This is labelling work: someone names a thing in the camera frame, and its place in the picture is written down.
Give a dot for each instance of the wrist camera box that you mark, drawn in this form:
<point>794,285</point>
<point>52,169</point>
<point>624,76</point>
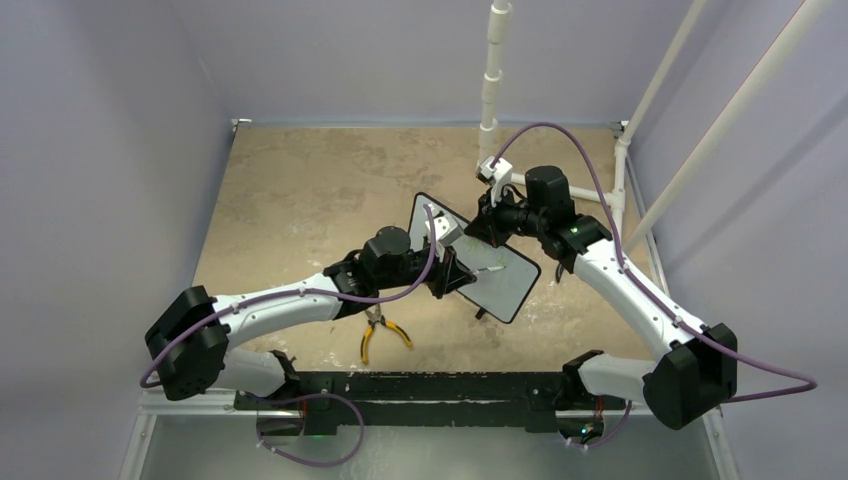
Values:
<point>497,174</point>
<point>441,226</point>

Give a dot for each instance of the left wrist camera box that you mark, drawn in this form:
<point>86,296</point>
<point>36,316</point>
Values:
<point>441,226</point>

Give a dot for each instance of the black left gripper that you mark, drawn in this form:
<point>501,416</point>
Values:
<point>448,274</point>

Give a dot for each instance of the black-framed whiteboard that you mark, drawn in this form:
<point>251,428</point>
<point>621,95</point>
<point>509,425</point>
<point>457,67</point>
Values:
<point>500,294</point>

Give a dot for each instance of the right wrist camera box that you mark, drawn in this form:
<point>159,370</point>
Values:
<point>497,174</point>

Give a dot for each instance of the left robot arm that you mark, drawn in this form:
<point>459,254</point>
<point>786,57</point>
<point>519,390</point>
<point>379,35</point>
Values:
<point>196,343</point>

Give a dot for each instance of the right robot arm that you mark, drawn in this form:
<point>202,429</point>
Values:
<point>692,369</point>

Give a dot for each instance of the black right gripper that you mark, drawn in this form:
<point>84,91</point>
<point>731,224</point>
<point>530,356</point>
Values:
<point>486,225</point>

